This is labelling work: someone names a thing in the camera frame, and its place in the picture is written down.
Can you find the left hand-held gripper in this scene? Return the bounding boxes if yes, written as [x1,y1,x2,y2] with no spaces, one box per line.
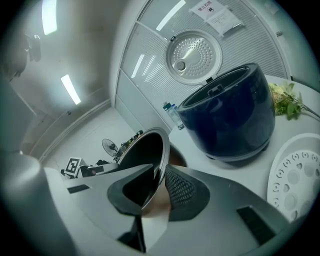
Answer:
[61,156,118,179]

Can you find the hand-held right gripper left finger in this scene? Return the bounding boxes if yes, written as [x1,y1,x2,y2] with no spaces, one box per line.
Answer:
[53,164,155,256]

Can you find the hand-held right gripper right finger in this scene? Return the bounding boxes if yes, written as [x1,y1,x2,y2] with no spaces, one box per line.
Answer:
[149,164,283,256]

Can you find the dark pot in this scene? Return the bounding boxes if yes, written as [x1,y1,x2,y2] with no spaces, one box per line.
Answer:
[117,126,188,218]

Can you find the white steamer tray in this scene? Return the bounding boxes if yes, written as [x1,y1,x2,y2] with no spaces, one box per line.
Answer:
[266,133,320,223]

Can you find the dark blue rice cooker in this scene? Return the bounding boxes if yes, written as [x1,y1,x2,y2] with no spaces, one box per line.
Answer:
[164,29,276,163]

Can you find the black standing fan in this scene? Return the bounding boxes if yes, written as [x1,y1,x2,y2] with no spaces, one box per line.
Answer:
[101,138,119,161]

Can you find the ceiling light panel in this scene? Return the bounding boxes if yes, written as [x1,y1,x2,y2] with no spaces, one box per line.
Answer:
[60,74,82,105]
[41,0,58,36]

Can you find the clear water bottle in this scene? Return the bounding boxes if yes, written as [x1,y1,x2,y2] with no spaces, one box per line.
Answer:
[167,103,185,130]

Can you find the yellow artificial flower bunch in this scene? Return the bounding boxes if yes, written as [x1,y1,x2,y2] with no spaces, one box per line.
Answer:
[268,81,320,121]

